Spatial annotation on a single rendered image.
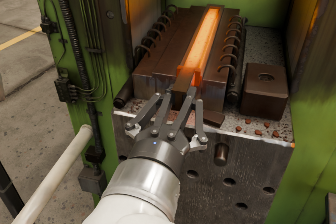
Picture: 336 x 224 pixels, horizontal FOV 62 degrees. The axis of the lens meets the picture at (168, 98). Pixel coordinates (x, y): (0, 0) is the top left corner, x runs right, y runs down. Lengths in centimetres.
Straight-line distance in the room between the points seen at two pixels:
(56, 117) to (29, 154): 34
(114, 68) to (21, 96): 168
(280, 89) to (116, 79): 45
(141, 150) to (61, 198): 130
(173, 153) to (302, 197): 72
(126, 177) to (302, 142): 61
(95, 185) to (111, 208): 85
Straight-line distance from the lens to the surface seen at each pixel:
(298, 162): 92
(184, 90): 48
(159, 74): 59
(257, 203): 73
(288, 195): 104
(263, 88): 59
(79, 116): 100
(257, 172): 65
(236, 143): 59
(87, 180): 116
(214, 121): 57
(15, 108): 233
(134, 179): 33
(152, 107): 47
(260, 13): 101
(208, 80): 57
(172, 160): 37
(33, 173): 181
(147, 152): 36
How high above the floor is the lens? 131
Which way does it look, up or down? 37 degrees down
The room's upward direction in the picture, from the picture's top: straight up
